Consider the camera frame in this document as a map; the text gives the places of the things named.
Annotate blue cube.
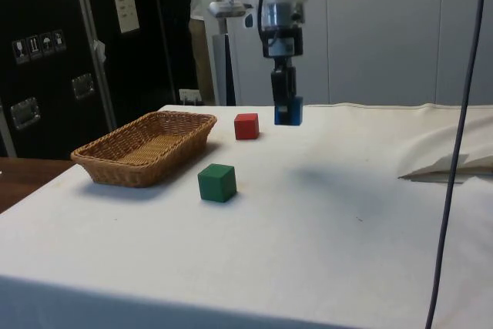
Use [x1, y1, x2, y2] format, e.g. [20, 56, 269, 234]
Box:
[273, 96, 305, 127]

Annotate red cube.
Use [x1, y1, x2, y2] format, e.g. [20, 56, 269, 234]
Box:
[233, 112, 260, 141]

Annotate pale locker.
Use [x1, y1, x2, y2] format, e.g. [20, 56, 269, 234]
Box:
[221, 0, 329, 107]
[326, 0, 493, 107]

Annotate wicker basket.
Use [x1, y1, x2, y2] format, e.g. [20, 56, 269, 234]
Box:
[69, 110, 219, 189]

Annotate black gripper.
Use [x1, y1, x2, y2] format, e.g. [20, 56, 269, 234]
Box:
[261, 26, 306, 125]

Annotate black cable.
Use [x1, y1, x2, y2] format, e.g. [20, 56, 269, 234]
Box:
[256, 0, 273, 42]
[424, 0, 491, 329]

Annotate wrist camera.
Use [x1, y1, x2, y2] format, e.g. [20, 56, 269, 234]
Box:
[208, 0, 256, 30]

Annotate black cabinet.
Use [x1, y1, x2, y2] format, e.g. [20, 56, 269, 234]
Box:
[0, 0, 193, 161]

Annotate person in white shirt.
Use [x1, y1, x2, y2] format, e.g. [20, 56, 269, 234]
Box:
[175, 0, 217, 105]

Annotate green cube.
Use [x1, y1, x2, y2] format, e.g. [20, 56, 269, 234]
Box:
[196, 163, 237, 204]

